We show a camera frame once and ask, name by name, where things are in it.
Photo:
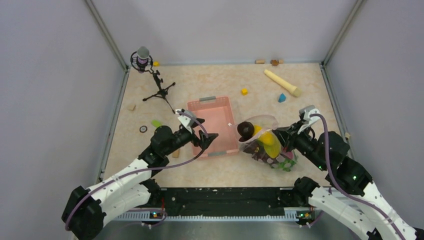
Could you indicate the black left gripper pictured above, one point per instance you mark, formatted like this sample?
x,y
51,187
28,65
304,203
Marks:
x,y
203,142

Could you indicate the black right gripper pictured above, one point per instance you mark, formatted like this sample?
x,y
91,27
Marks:
x,y
288,135

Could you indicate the pink plastic basket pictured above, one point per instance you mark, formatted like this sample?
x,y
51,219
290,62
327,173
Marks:
x,y
219,118

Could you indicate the dark purple toy fruit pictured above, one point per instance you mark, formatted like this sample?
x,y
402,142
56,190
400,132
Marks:
x,y
246,131

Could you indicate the dark red toy grapes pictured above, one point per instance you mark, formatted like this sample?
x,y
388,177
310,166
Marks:
x,y
265,154

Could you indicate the clear zip top bag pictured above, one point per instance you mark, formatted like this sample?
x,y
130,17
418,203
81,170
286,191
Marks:
x,y
286,160

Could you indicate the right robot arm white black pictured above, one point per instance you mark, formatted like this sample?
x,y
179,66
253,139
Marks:
x,y
374,218

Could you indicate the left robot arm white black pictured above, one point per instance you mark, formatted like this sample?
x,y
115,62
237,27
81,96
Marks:
x,y
89,210

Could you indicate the tan wooden block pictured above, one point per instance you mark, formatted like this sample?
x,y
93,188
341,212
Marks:
x,y
176,153

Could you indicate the green rectangular block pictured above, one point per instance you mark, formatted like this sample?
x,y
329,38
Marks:
x,y
156,123

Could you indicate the black microphone tripod stand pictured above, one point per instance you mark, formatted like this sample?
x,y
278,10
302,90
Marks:
x,y
162,92

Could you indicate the cream toy rolling pin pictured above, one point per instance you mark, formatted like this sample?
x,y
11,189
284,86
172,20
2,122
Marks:
x,y
292,89

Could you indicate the blue toy block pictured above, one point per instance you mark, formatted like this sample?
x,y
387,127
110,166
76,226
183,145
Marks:
x,y
282,98

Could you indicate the light wooden cube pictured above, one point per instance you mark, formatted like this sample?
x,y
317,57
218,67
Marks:
x,y
131,107

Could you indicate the yellow cube block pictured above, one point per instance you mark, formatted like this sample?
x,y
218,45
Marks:
x,y
244,91

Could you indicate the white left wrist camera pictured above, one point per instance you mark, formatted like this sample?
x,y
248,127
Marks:
x,y
186,118

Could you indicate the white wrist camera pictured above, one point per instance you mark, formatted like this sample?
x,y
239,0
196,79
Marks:
x,y
307,117
186,118

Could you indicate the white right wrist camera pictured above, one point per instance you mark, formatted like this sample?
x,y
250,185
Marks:
x,y
307,117

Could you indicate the grey microphone with shock mount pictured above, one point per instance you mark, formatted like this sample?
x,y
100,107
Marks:
x,y
142,61

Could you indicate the brown round block at wall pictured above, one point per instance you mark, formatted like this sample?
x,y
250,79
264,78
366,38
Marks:
x,y
274,62

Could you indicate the tan cork block at wall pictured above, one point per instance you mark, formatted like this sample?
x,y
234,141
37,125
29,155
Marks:
x,y
260,61

